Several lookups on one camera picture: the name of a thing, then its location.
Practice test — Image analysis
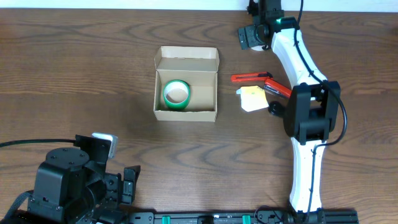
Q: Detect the brown cardboard box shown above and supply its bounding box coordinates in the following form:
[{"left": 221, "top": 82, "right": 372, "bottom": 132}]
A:
[{"left": 153, "top": 46, "right": 220, "bottom": 122}]

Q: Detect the yellow white sticky note pad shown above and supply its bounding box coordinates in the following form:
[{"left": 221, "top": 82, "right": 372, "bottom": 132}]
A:
[{"left": 236, "top": 86, "right": 269, "bottom": 112}]

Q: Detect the red box cutter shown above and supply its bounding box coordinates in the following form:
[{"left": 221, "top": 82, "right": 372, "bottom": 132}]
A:
[{"left": 231, "top": 72, "right": 273, "bottom": 83}]

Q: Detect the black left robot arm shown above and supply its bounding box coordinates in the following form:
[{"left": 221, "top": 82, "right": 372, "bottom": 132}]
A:
[{"left": 2, "top": 147, "right": 141, "bottom": 223}]

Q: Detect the white tape roll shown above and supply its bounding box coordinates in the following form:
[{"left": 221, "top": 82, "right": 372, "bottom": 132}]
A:
[{"left": 251, "top": 45, "right": 264, "bottom": 52}]

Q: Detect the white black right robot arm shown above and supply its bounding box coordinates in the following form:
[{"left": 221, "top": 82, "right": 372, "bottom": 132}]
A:
[{"left": 238, "top": 1, "right": 345, "bottom": 214}]

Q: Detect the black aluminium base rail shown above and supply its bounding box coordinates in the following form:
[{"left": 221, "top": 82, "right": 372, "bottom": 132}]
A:
[{"left": 128, "top": 208, "right": 359, "bottom": 224}]

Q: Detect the green tape roll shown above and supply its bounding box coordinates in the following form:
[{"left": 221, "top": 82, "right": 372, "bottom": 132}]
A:
[{"left": 163, "top": 80, "right": 191, "bottom": 110}]

